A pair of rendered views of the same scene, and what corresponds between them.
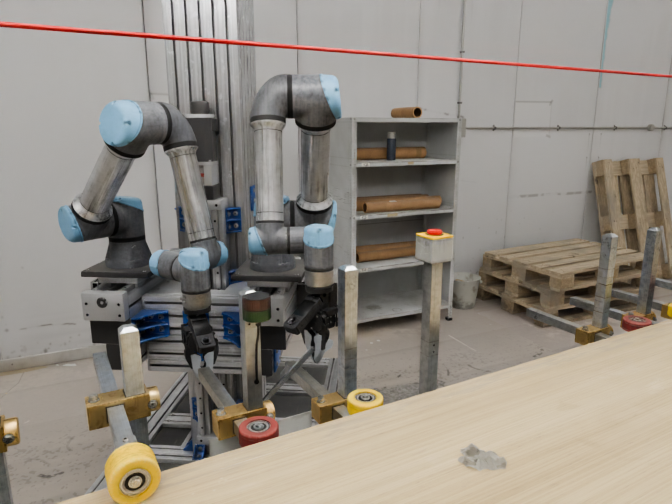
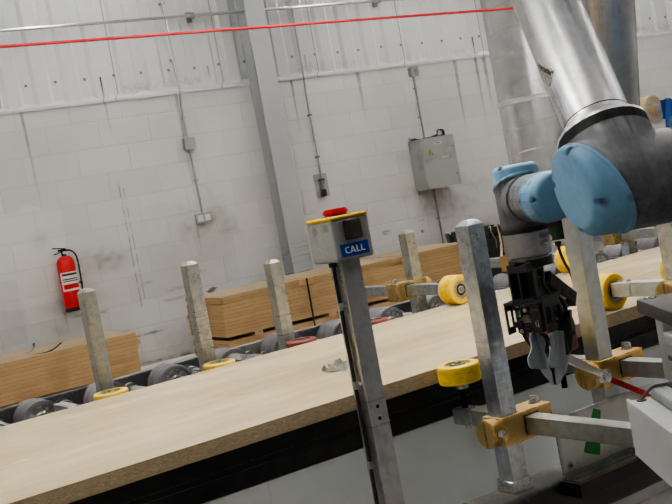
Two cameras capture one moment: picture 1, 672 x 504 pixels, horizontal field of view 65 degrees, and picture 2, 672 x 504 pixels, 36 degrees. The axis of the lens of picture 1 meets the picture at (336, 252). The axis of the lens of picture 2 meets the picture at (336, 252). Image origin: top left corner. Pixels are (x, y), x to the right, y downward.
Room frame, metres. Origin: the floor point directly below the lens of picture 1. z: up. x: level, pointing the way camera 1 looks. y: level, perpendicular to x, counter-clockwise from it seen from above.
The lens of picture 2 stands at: (2.95, -0.37, 1.25)
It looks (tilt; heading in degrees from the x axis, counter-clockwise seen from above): 3 degrees down; 176
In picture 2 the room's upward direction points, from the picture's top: 11 degrees counter-clockwise
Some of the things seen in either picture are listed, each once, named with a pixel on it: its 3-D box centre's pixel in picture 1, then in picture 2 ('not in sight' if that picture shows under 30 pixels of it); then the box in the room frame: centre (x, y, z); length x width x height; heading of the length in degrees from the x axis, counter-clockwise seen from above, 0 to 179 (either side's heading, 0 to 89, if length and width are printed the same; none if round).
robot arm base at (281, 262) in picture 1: (272, 252); not in sight; (1.70, 0.21, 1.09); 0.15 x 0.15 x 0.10
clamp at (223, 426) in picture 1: (244, 418); (608, 368); (1.09, 0.21, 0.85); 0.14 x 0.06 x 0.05; 119
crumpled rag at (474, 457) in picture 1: (481, 455); (342, 362); (0.85, -0.26, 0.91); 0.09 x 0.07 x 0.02; 58
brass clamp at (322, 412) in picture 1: (339, 405); (514, 424); (1.21, -0.01, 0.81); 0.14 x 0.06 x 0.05; 119
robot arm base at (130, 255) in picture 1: (128, 249); not in sight; (1.75, 0.70, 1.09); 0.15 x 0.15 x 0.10
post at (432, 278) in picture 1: (430, 340); (369, 401); (1.35, -0.26, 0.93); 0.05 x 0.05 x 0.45; 29
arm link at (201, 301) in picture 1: (195, 299); not in sight; (1.34, 0.37, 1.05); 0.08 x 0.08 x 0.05
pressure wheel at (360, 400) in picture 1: (365, 418); (462, 391); (1.07, -0.07, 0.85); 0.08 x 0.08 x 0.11
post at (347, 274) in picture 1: (347, 358); (492, 358); (1.22, -0.03, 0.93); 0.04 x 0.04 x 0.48; 29
